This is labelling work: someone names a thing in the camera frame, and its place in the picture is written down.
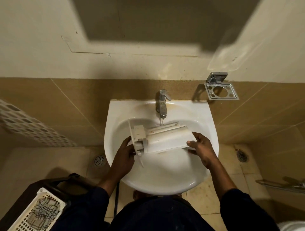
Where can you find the person's right hand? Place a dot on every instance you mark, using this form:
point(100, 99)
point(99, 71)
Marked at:
point(205, 152)

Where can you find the person's left hand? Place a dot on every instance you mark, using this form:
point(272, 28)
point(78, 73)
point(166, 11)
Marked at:
point(124, 159)

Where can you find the white detergent drawer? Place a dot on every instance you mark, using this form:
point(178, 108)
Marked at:
point(166, 140)

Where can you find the person's right forearm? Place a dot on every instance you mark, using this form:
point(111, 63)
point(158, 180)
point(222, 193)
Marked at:
point(243, 207)

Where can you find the person's left forearm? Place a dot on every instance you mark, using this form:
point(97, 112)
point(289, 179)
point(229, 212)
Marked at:
point(88, 207)

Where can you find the person's left foot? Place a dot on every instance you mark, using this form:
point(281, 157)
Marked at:
point(137, 194)

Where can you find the person's dark trousers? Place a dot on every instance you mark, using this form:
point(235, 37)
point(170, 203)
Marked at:
point(166, 214)

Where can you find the round metal floor drain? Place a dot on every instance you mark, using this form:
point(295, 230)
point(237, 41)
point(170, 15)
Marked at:
point(242, 155)
point(100, 161)

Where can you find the dark floor threshold strip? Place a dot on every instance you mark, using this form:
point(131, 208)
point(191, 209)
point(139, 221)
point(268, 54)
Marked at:
point(116, 200)

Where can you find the white ceramic sink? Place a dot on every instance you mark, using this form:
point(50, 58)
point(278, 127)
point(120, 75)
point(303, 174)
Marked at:
point(166, 176)

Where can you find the chrome sink faucet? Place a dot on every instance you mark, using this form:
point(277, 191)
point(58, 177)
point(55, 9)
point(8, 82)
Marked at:
point(162, 104)

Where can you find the chrome toilet sprayer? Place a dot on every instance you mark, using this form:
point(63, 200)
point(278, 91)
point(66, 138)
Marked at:
point(283, 186)

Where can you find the black-lined patterned cloth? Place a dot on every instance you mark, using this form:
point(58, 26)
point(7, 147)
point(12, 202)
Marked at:
point(44, 211)

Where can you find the dark plastic stool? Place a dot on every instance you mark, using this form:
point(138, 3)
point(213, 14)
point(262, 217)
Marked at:
point(23, 192)

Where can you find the white toilet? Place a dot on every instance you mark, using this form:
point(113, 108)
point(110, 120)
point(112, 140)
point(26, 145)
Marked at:
point(293, 226)

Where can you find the white perforated plastic basket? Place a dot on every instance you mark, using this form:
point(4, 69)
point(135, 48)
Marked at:
point(21, 219)

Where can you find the chrome wall toothbrush holder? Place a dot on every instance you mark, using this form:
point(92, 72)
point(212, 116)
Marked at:
point(208, 92)

